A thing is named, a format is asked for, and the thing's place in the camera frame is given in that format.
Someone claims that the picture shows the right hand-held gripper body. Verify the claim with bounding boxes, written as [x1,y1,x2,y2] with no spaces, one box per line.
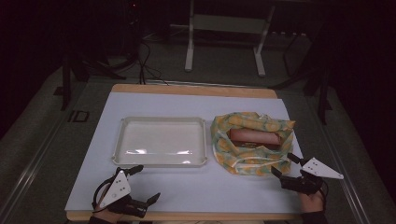
[280,157,345,196]

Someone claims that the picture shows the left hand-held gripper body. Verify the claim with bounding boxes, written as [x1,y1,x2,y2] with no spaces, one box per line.
[98,167,148,218]

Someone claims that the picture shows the yellow green patterned cloth bag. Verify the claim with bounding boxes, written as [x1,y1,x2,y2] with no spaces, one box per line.
[210,111,297,177]

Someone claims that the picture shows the person's left hand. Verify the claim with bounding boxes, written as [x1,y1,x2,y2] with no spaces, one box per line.
[93,202,126,224]

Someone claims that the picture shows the person's right hand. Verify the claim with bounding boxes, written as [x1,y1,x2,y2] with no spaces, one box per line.
[298,189,327,217]

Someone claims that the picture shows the white table mat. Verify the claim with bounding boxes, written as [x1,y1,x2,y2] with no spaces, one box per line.
[64,91,304,215]

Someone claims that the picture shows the white plastic tray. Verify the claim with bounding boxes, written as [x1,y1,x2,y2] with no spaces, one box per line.
[111,116,209,168]

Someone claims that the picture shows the sausage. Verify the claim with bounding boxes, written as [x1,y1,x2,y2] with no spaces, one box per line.
[229,128,283,151]

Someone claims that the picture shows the black metal stand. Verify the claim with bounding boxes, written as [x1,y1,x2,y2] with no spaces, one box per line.
[270,29,333,126]

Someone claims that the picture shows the black tripod stand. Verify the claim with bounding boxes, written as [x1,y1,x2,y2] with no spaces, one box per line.
[53,50,127,112]

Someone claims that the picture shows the white metal stand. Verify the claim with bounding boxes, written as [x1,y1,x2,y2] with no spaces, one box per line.
[184,0,276,77]

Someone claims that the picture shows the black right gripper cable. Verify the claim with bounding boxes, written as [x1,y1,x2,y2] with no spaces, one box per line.
[320,180,331,207]

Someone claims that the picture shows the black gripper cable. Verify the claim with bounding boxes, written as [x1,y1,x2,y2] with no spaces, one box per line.
[91,167,121,215]
[320,180,331,207]

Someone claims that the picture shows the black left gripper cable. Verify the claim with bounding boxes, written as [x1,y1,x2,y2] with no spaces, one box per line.
[91,167,121,215]

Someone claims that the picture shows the black floor cables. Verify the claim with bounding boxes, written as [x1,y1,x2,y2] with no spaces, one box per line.
[135,40,171,86]

